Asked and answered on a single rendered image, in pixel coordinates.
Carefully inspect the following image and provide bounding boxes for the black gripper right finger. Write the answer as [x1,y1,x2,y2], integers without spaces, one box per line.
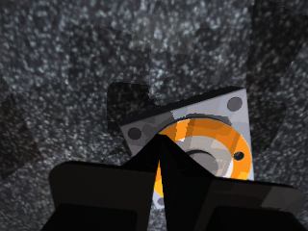
[160,135,306,231]

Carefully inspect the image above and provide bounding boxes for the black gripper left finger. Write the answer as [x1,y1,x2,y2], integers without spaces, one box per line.
[48,134,163,231]

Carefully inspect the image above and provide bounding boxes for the orange round plate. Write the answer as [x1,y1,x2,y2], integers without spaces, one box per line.
[154,116,252,197]

